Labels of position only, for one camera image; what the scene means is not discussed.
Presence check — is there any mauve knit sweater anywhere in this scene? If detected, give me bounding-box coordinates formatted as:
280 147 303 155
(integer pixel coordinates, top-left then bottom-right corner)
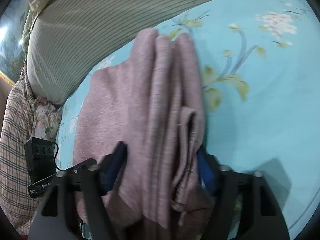
73 28 212 239

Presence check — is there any plaid checked blanket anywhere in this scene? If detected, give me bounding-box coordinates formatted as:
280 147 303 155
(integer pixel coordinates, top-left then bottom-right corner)
1 67 40 235

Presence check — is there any pink floral pillow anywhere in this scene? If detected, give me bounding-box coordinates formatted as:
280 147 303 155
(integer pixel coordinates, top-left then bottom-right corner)
31 96 62 142

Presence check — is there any framed landscape painting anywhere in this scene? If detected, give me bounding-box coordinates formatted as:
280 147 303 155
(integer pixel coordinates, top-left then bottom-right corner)
1 0 29 82

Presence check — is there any green striped folded quilt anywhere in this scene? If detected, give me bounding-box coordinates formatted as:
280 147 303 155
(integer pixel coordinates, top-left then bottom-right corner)
26 0 301 106

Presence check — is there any turquoise floral bed sheet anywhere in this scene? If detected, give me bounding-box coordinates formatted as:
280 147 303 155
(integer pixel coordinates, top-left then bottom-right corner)
56 0 320 239

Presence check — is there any black camera box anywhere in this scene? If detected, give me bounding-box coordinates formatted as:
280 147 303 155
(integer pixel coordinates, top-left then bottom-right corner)
24 137 57 184

